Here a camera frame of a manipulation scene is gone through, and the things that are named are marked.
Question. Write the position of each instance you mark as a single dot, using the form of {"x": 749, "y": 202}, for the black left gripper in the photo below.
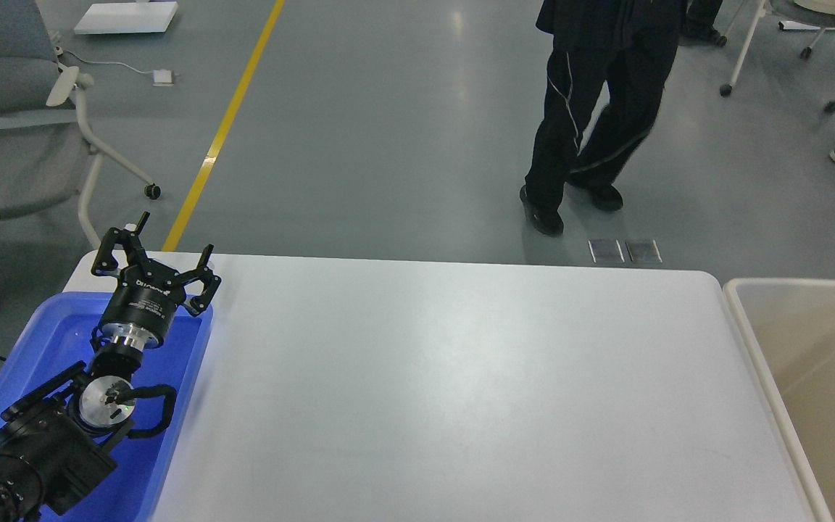
{"x": 142, "y": 301}

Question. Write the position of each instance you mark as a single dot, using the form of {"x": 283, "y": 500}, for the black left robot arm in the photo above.
{"x": 56, "y": 441}

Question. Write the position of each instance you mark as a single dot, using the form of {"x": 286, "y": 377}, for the blue plastic tray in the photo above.
{"x": 57, "y": 336}

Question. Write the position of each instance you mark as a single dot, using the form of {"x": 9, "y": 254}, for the grey office chair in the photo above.
{"x": 44, "y": 165}

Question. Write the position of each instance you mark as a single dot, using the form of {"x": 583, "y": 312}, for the left metal floor plate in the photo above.
{"x": 606, "y": 252}

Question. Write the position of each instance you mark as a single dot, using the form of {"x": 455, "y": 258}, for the metal floor plate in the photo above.
{"x": 643, "y": 251}
{"x": 606, "y": 252}

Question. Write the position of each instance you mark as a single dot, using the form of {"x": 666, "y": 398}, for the right metal floor plate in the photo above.
{"x": 643, "y": 251}

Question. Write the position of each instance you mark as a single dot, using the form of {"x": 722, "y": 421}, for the person in striped black trousers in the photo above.
{"x": 606, "y": 73}

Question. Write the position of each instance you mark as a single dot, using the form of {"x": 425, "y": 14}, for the beige plastic bin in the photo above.
{"x": 788, "y": 326}

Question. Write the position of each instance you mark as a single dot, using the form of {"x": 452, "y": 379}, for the white power adapter with cable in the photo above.
{"x": 158, "y": 77}

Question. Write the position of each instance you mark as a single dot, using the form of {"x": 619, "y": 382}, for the white flat base plate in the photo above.
{"x": 134, "y": 17}

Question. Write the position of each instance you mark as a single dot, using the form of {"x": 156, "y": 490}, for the white frame chair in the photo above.
{"x": 810, "y": 15}

